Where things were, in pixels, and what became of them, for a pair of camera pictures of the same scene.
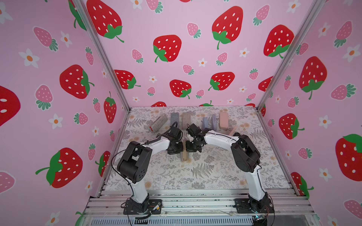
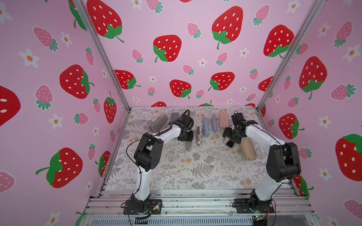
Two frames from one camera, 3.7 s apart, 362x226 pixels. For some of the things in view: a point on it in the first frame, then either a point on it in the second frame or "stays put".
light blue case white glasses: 205,122 stays put
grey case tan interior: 214,123 stays put
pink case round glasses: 224,119 stays put
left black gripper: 181,149 to 191,138
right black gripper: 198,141 to 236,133
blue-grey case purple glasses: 175,117 stays put
